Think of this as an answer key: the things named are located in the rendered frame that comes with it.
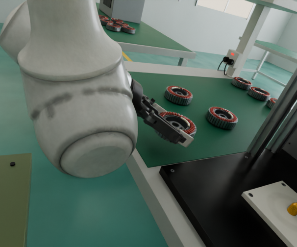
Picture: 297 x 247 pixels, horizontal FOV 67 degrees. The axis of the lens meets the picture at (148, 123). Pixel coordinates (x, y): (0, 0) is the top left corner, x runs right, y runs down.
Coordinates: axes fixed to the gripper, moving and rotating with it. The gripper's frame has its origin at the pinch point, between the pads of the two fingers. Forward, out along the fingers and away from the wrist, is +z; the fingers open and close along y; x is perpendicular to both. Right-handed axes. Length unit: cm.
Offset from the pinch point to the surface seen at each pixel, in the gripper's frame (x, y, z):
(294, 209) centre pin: -5.1, -28.9, 12.9
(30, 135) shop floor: 85, 109, 15
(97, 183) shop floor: 68, 54, 45
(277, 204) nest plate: -3.4, -26.2, 13.1
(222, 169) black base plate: -0.3, -13.1, 10.0
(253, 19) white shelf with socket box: -65, 59, 58
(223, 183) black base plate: 1.4, -17.1, 7.2
